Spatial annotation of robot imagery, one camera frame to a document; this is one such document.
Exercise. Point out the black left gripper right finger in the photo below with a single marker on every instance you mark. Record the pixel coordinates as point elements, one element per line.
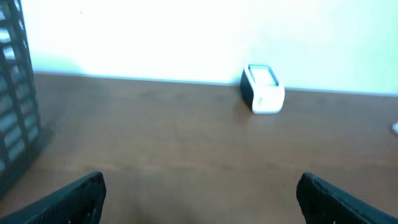
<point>322,202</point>

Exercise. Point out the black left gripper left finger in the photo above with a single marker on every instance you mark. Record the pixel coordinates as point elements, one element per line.
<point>79,202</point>

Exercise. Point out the orange Kleenex tissue pack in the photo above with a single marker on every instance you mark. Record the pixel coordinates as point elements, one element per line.
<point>395,128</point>

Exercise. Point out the white barcode scanner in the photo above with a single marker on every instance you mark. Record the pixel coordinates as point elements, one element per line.
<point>260,89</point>

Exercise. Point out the grey plastic mesh basket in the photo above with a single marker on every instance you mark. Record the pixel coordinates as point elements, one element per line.
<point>21,137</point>

